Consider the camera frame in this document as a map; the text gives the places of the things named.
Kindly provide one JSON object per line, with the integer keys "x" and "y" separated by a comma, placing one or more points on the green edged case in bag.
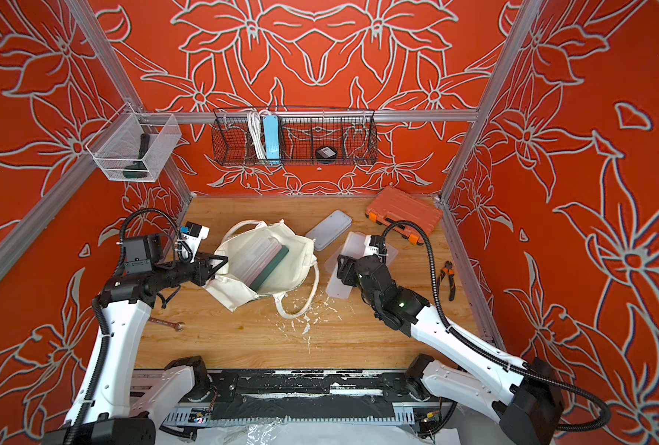
{"x": 256, "y": 260}

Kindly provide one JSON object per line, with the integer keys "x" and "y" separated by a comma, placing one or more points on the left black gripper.
{"x": 202, "y": 264}

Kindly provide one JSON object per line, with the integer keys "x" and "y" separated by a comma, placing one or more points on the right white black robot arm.
{"x": 526, "y": 400}

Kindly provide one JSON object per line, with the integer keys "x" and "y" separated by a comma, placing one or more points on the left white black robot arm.
{"x": 103, "y": 412}

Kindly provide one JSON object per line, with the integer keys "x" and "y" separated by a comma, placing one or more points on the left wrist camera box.
{"x": 143, "y": 250}

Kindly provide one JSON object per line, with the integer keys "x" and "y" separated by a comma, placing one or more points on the small metal wrench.
{"x": 176, "y": 326}

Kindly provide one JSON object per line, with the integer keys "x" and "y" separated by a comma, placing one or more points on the orange handled pliers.
{"x": 447, "y": 277}

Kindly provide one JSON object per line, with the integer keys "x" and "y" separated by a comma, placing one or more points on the light blue power bank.
{"x": 271, "y": 134}

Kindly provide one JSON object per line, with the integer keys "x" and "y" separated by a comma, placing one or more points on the white printed canvas tote bag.
{"x": 290, "y": 274}

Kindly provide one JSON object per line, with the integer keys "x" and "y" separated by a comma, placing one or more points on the black wire wall basket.
{"x": 238, "y": 136}

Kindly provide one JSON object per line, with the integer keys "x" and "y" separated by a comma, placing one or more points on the clear plastic wall bin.
{"x": 116, "y": 144}

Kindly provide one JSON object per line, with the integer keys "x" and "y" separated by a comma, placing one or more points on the dark green flashlight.
{"x": 138, "y": 169}

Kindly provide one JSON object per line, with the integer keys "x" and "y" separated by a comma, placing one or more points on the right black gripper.
{"x": 354, "y": 266}

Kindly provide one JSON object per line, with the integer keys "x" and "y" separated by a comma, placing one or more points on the orange plastic tool case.
{"x": 392, "y": 205}

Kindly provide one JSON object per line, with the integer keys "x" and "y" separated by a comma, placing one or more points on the translucent frosted pencil case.
{"x": 354, "y": 245}

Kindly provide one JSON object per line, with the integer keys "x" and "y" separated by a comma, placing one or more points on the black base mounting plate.
{"x": 246, "y": 396}

